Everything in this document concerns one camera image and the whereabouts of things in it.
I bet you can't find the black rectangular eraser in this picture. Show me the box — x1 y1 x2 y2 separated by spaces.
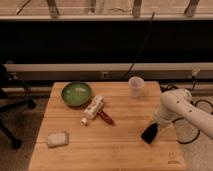
141 123 158 144

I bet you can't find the green bowl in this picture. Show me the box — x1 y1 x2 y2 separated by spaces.
61 81 92 107

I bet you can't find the dark red pen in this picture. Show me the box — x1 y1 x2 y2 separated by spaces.
98 110 115 125

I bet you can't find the white patterned tube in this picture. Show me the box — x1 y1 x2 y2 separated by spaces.
80 95 103 126

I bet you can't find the black floor cable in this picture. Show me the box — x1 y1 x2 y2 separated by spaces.
161 75 213 145

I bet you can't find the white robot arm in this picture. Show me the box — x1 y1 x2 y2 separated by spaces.
153 89 213 139

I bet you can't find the black office chair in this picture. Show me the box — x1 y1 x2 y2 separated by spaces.
0 63 38 150

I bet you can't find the black leaning rod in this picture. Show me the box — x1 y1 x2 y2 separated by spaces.
120 12 155 80

